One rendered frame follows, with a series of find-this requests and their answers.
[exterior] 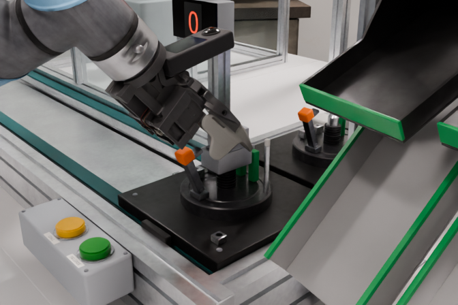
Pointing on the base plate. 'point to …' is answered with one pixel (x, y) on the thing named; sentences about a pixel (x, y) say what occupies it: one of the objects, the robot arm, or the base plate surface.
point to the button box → (51, 215)
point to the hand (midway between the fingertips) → (229, 133)
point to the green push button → (95, 248)
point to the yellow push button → (70, 227)
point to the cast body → (219, 167)
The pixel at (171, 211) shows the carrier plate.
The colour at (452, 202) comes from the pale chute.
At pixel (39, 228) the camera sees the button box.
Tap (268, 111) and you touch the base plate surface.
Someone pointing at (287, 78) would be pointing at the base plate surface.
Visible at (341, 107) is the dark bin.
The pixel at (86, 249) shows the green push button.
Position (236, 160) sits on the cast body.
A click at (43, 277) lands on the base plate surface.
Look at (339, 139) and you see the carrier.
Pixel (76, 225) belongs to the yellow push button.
